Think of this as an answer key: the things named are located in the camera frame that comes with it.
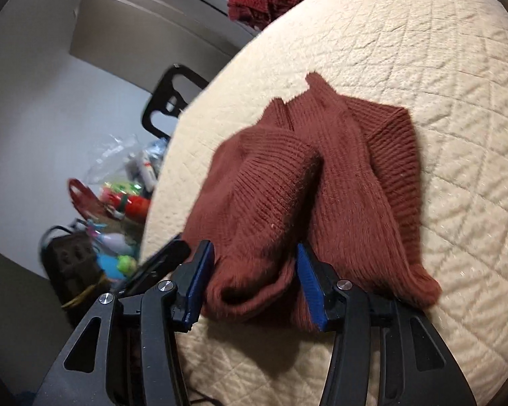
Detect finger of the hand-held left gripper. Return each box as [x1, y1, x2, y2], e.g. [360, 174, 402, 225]
[122, 234, 192, 299]

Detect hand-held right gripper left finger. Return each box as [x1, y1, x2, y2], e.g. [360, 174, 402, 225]
[31, 239, 216, 406]

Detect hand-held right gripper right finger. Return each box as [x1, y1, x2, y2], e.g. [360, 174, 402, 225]
[295, 243, 479, 406]

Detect rust red knit sweater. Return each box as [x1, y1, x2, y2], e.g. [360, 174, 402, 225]
[181, 72, 443, 331]

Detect blue and green toy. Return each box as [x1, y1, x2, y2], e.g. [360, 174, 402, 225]
[97, 253, 138, 281]

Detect white plastic bottle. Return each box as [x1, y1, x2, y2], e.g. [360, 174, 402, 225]
[102, 232, 132, 256]

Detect red canister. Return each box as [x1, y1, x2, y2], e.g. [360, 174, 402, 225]
[121, 195, 152, 225]

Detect black power strip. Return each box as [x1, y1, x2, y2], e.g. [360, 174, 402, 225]
[40, 225, 109, 309]

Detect clear plastic bag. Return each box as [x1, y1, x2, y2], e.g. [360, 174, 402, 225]
[86, 134, 169, 192]

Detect black chair with cutout back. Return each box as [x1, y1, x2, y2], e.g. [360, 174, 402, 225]
[141, 63, 211, 138]

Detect grey wardrobe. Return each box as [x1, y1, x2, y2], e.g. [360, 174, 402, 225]
[69, 0, 261, 94]

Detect cream quilted table cover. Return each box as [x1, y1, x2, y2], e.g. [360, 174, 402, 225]
[139, 0, 508, 406]

